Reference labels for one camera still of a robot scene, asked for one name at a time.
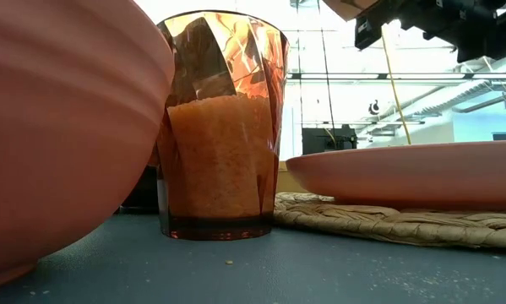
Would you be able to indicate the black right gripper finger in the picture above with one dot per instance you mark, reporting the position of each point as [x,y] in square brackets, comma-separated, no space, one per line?
[367,34]

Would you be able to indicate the coral plastic bowl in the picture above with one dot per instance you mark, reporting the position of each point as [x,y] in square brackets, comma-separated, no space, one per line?
[66,126]

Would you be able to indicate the pink plastic plate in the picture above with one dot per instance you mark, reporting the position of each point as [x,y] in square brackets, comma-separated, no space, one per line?
[404,173]

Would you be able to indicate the round woven straw placemat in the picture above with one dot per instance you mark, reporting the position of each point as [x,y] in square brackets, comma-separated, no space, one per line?
[362,221]

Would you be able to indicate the orange faceted plastic cup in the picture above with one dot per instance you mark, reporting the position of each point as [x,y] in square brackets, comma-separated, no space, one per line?
[219,228]

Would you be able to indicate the black two-slot toaster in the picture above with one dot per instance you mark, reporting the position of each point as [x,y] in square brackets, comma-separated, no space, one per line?
[145,194]

